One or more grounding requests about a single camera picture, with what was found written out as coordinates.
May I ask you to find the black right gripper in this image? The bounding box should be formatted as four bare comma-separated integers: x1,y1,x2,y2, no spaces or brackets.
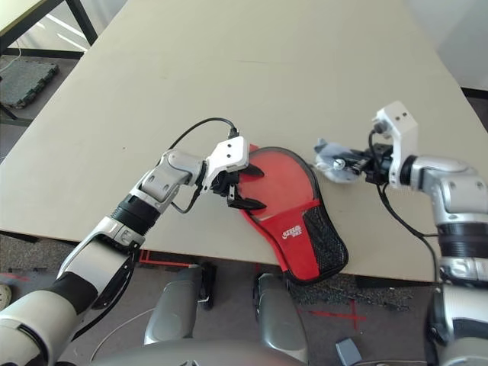
339,143,393,183

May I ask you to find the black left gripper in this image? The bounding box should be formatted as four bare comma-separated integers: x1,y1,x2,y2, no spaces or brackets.
211,162,267,211

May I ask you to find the grey plush keychain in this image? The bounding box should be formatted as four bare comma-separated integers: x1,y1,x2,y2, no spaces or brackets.
312,137,361,184

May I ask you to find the black red paddle case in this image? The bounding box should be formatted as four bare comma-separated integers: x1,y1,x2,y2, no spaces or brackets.
238,143,350,285

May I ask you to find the dark speckled floor mat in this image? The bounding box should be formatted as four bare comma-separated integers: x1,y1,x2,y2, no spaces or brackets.
289,272,415,310

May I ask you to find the silver right robot leg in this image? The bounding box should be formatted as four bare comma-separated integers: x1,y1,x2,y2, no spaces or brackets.
253,272,308,363

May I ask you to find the silver robot leg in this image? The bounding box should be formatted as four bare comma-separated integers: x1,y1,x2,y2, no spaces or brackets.
143,265,217,346
253,272,308,363

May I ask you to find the silver left robot leg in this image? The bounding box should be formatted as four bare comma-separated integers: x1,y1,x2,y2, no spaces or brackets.
143,265,217,346

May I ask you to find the grey robot torso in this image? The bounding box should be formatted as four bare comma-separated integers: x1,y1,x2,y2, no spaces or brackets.
91,341,306,366

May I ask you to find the small grey floor box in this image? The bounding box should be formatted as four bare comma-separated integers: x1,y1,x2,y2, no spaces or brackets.
335,337,363,365

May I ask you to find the grey foam floor mat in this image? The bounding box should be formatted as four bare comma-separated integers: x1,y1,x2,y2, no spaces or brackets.
0,60,60,108

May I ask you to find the black-framed side table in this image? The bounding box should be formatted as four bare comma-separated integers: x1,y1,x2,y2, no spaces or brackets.
0,0,99,60

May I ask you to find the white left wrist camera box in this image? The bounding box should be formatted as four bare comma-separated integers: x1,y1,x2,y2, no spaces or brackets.
201,136,251,194

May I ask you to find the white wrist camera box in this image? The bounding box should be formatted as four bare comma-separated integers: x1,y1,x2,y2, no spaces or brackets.
371,101,419,190
201,136,251,194

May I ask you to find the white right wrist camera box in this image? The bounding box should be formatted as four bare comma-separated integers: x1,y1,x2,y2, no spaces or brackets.
371,101,419,190

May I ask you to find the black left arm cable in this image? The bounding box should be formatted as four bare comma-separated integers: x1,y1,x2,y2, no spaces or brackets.
167,117,241,214

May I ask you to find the white floor cable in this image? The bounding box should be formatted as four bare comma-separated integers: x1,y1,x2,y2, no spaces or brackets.
91,307,153,361

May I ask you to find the thin white wall cable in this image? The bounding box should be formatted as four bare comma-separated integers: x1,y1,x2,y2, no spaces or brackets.
0,45,22,74

